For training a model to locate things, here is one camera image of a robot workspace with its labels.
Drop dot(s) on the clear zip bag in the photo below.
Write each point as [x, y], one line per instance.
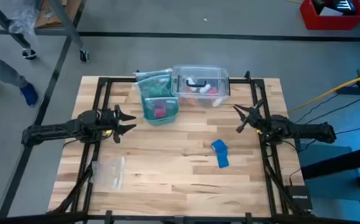
[108, 172]

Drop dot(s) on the brown cardboard sheet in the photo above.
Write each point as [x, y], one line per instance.
[44, 18]

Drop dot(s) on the zip bag with red roll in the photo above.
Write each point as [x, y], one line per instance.
[159, 112]

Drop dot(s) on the blue bandage roll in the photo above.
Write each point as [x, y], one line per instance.
[220, 152]

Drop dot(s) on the white bandage roll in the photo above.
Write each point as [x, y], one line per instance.
[192, 81]
[205, 89]

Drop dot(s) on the red bandage roll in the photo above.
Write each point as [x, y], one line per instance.
[213, 91]

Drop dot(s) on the black device with white stripes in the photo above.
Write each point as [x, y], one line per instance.
[339, 4]

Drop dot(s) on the black metal table frame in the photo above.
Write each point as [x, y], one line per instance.
[121, 80]

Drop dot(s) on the red plastic bin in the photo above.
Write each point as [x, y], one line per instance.
[310, 21]

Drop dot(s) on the grey rolling cart frame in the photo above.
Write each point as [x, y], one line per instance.
[65, 21]

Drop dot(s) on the zip bag with green roll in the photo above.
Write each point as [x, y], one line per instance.
[153, 90]

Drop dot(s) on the crumpled clear plastic wrap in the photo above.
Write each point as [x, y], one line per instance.
[22, 18]

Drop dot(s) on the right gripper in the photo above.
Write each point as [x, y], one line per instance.
[258, 119]

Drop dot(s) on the zip bag with bandage roll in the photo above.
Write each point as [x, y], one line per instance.
[150, 74]

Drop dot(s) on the orange bandage roll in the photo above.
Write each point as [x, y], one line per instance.
[190, 101]

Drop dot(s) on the teal plastic basket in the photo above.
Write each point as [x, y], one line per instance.
[164, 121]

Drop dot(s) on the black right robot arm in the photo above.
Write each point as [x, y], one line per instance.
[307, 130]

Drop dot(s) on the clear plastic storage box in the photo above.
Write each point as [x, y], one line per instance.
[198, 73]

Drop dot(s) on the black Netgear network switch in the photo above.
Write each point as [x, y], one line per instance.
[298, 197]

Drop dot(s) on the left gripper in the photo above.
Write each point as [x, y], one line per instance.
[108, 124]

